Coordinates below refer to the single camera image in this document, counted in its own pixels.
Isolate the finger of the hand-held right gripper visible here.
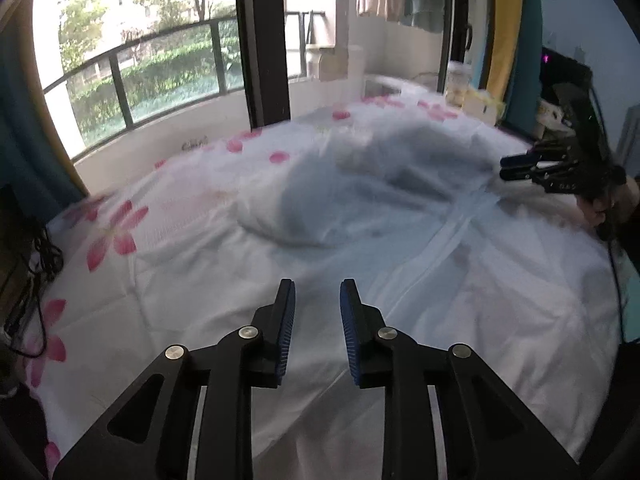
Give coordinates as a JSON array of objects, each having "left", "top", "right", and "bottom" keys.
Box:
[
  {"left": 500, "top": 151, "right": 546, "bottom": 169},
  {"left": 500, "top": 166, "right": 547, "bottom": 184}
]

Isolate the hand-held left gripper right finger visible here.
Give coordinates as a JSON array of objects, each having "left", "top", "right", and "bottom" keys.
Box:
[{"left": 339, "top": 278, "right": 581, "bottom": 480}]

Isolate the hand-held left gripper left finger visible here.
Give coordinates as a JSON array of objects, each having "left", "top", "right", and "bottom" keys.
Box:
[{"left": 52, "top": 278, "right": 297, "bottom": 480}]

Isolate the white hooded jacket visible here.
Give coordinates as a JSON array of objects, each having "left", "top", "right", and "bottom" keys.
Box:
[{"left": 135, "top": 110, "right": 623, "bottom": 466}]

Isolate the person's right hand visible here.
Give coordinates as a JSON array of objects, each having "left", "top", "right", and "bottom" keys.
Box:
[{"left": 575, "top": 194, "right": 613, "bottom": 228}]

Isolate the yellow tissue box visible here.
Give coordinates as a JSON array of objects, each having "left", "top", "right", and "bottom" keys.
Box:
[{"left": 462, "top": 89, "right": 506, "bottom": 123}]

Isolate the black electronic box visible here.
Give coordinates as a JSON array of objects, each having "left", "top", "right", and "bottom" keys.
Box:
[{"left": 540, "top": 47, "right": 594, "bottom": 111}]

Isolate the clear plastic jar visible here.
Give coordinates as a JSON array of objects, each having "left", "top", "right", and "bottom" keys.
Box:
[{"left": 446, "top": 61, "right": 473, "bottom": 103}]

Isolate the yellow curtain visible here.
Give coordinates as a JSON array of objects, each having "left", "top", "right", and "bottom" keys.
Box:
[{"left": 486, "top": 0, "right": 524, "bottom": 107}]

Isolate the floral white bedsheet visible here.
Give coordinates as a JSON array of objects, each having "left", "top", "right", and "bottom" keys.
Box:
[{"left": 22, "top": 77, "right": 626, "bottom": 476}]

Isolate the white balcony container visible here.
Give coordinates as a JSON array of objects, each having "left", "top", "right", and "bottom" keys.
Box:
[{"left": 305, "top": 44, "right": 367, "bottom": 82}]

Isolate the balcony glass railing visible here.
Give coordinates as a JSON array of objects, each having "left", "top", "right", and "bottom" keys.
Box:
[{"left": 42, "top": 10, "right": 328, "bottom": 133}]

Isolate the teal curtain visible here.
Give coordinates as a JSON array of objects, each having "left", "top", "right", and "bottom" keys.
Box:
[{"left": 0, "top": 25, "right": 87, "bottom": 202}]

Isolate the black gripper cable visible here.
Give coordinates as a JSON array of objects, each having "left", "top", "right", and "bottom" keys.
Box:
[{"left": 597, "top": 227, "right": 629, "bottom": 347}]

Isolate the black cable bundle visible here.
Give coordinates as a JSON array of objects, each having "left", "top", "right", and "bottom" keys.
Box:
[{"left": 0, "top": 225, "right": 64, "bottom": 357}]

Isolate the black window frame post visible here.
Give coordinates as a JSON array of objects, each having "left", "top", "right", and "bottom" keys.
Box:
[{"left": 234, "top": 0, "right": 291, "bottom": 128}]

